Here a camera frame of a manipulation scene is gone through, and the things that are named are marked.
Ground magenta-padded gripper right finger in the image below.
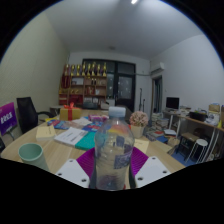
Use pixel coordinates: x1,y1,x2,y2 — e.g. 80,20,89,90
129,146,172,189

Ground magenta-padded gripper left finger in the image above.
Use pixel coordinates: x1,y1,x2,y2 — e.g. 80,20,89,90
55,147,98,189

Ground clear plastic water bottle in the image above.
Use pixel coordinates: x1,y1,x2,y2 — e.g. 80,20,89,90
94,106,136,191

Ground white book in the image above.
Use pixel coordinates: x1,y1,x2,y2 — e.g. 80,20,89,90
53,126,89,148

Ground blue colourful book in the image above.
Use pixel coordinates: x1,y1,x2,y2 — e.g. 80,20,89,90
81,120,104,133

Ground pink flowers in pot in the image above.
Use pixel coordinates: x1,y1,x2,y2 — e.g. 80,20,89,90
129,110,149,139

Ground stack of books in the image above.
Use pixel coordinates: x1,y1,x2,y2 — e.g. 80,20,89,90
149,112,168,134

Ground pink box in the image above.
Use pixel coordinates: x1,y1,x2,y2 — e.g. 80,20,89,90
88,114,109,123

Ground blue and red book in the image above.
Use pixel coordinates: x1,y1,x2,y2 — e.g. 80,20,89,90
47,119,70,131

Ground beige notebook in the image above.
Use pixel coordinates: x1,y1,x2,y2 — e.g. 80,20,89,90
35,124,58,140

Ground yellow gift box red ribbon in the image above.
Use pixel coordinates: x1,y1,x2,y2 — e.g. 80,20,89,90
59,102,83,122

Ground pale green cup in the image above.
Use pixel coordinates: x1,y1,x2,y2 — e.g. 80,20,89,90
17,142,50,172

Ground white round stool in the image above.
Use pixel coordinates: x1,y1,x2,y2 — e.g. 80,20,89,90
185,138,209,164

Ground small round side table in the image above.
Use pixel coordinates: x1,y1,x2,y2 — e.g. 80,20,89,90
49,105,64,116

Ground black tripod stand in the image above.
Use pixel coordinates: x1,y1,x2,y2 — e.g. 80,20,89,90
138,87,147,111

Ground black computer monitor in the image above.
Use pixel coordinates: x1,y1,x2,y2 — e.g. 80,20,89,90
165,96,180,111

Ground cluttered wooden side desk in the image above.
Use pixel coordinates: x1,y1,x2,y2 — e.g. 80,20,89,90
179,103,224,161

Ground wooden shelf unit with trophies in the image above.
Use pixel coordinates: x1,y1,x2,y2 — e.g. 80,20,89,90
58,61,108,108

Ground black office chair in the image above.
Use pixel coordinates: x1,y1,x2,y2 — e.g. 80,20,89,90
16,96,54,134

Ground dark glass door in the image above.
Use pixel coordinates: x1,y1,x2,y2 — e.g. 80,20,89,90
82,58,137,113

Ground purple sign board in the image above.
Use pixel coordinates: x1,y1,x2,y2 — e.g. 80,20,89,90
0,101,18,137

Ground white wall air conditioner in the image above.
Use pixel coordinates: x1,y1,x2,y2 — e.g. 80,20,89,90
150,61,166,74

